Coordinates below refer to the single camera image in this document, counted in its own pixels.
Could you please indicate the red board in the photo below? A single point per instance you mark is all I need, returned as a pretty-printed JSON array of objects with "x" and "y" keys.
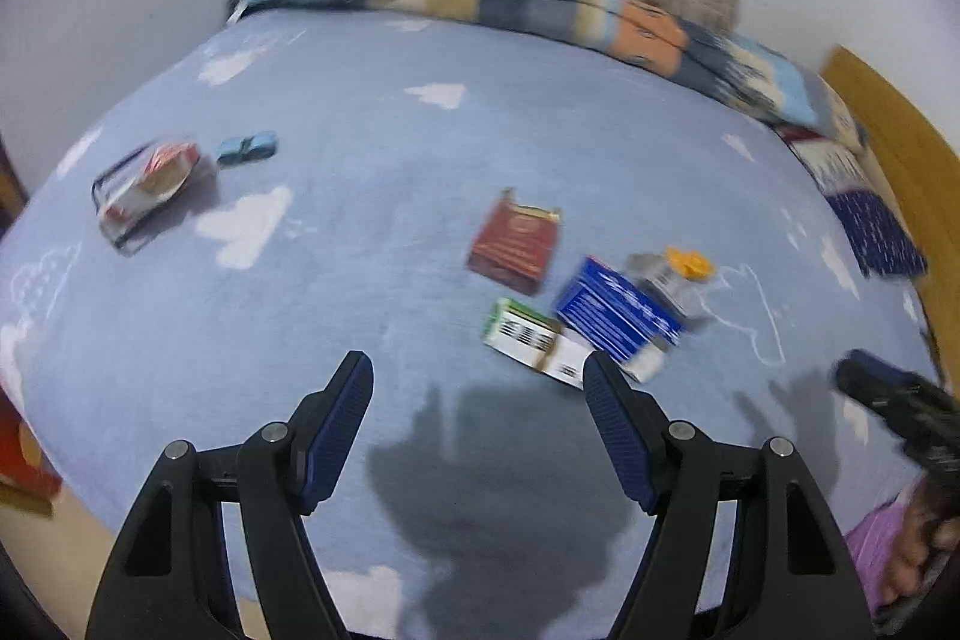
[{"x": 22, "y": 460}]

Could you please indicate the brown wooden furniture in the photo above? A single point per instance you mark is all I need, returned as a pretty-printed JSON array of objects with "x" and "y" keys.
[{"x": 9, "y": 190}]

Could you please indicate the blue medicine box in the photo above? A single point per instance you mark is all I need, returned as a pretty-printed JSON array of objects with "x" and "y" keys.
[{"x": 611, "y": 310}]

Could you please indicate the navy star print pillow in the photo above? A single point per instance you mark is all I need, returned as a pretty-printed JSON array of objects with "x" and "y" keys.
[{"x": 877, "y": 231}]

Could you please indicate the white printed pillow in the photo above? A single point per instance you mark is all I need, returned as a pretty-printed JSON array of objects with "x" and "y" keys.
[{"x": 825, "y": 160}]

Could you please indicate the small teal toy car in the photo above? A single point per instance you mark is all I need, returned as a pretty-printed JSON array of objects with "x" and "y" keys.
[{"x": 247, "y": 147}]

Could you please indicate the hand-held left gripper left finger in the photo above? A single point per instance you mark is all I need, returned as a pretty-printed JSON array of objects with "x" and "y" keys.
[{"x": 337, "y": 430}]

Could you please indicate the green white box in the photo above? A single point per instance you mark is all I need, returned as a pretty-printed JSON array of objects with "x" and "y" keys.
[{"x": 532, "y": 340}]

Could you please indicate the person's right hand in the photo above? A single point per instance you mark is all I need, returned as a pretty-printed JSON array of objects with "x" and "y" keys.
[{"x": 915, "y": 535}]

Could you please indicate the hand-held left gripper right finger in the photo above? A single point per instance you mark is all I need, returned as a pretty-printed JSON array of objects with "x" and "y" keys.
[{"x": 622, "y": 430}]

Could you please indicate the wooden headboard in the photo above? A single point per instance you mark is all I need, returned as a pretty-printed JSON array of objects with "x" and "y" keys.
[{"x": 900, "y": 145}]

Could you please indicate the red white snack packet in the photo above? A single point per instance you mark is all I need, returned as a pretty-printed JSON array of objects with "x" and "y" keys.
[{"x": 146, "y": 186}]

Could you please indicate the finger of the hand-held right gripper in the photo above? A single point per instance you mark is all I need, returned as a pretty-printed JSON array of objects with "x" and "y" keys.
[{"x": 877, "y": 381}]

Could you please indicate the clear bottle with orange cap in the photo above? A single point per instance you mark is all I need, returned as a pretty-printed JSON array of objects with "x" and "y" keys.
[{"x": 675, "y": 276}]

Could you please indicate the red cigarette box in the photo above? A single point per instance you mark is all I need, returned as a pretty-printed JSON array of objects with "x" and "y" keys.
[{"x": 514, "y": 242}]

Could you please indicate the blue cloud print blanket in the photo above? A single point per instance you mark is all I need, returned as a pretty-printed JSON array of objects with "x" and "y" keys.
[{"x": 375, "y": 235}]

